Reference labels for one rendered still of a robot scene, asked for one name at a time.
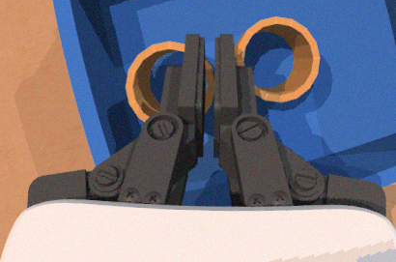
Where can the blue tray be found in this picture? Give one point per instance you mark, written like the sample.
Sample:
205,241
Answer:
344,124

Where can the bronze bushing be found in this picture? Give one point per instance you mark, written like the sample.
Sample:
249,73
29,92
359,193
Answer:
139,93
306,57

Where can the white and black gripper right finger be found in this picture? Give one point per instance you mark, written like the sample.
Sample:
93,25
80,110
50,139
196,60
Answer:
269,174

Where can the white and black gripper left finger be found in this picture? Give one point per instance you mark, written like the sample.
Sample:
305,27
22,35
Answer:
144,171

